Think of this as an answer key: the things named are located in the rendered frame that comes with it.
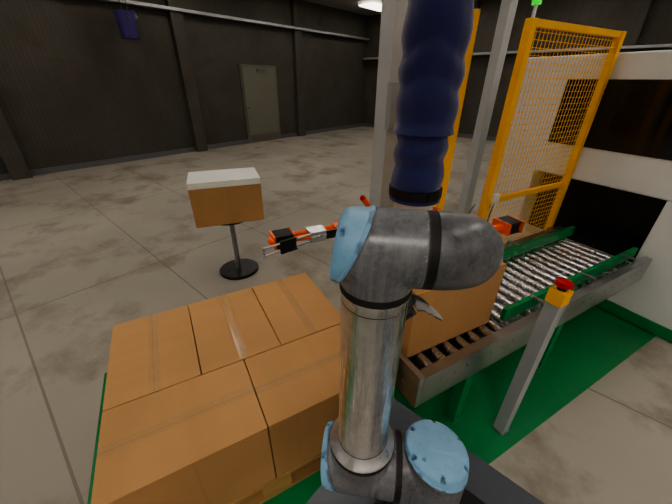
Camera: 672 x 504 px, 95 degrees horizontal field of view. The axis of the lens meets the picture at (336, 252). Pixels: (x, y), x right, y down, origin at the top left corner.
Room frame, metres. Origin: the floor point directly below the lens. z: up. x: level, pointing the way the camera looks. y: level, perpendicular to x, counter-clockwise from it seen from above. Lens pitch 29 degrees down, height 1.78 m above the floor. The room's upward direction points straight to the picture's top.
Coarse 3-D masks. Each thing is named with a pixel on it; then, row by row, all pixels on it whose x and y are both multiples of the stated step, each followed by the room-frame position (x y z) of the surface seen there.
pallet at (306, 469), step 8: (320, 456) 0.86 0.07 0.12; (304, 464) 0.82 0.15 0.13; (312, 464) 0.87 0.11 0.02; (288, 472) 0.78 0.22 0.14; (296, 472) 0.83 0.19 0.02; (304, 472) 0.83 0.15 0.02; (312, 472) 0.84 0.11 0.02; (272, 480) 0.74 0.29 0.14; (280, 480) 0.76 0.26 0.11; (288, 480) 0.78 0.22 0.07; (296, 480) 0.80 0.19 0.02; (264, 488) 0.72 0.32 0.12; (272, 488) 0.74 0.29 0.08; (280, 488) 0.75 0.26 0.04; (248, 496) 0.68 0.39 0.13; (256, 496) 0.73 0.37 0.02; (264, 496) 0.72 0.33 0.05; (272, 496) 0.73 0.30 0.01
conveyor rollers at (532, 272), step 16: (560, 240) 2.50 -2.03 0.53; (528, 256) 2.20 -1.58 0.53; (544, 256) 2.18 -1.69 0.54; (560, 256) 2.17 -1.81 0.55; (576, 256) 2.21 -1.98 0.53; (592, 256) 2.20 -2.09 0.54; (608, 256) 2.18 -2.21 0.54; (512, 272) 1.94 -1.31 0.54; (528, 272) 1.93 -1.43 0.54; (544, 272) 1.93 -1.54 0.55; (560, 272) 1.98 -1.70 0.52; (576, 272) 1.96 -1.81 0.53; (608, 272) 1.95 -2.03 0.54; (512, 288) 1.74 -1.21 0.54; (528, 288) 1.74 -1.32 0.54; (576, 288) 1.73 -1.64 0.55; (496, 304) 1.55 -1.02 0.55; (496, 320) 1.43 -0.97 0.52; (512, 320) 1.44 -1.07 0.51; (432, 352) 1.16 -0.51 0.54; (448, 352) 1.17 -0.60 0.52
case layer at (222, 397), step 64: (192, 320) 1.38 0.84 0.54; (256, 320) 1.39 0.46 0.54; (320, 320) 1.39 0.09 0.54; (128, 384) 0.95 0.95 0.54; (192, 384) 0.95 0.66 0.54; (256, 384) 0.95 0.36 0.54; (320, 384) 0.95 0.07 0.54; (128, 448) 0.66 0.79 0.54; (192, 448) 0.67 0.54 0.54; (256, 448) 0.72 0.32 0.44; (320, 448) 0.86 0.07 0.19
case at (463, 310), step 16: (496, 272) 1.35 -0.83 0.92; (480, 288) 1.31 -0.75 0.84; (496, 288) 1.37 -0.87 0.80; (432, 304) 1.16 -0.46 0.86; (448, 304) 1.21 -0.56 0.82; (464, 304) 1.26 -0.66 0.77; (480, 304) 1.32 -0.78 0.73; (416, 320) 1.12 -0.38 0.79; (432, 320) 1.17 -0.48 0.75; (448, 320) 1.22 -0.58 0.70; (464, 320) 1.28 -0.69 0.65; (480, 320) 1.34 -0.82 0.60; (416, 336) 1.13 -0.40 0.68; (432, 336) 1.18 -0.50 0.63; (448, 336) 1.23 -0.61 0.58; (416, 352) 1.13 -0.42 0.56
